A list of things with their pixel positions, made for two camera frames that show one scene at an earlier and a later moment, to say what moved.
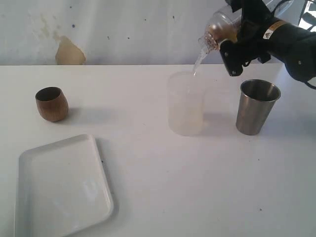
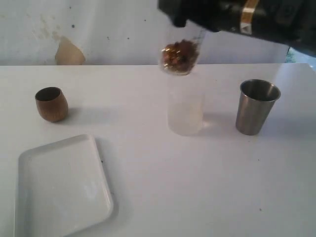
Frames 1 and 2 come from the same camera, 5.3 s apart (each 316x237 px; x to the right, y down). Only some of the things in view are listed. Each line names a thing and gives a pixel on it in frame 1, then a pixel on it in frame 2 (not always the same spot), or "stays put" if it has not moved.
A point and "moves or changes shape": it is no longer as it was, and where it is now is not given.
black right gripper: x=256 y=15 to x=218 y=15
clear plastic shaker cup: x=225 y=24 moves or changes shape
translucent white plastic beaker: x=185 y=99 stays put
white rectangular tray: x=62 y=186 stays put
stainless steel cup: x=256 y=100 stays put
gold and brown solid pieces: x=217 y=32 to x=178 y=58
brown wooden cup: x=52 y=104 stays put
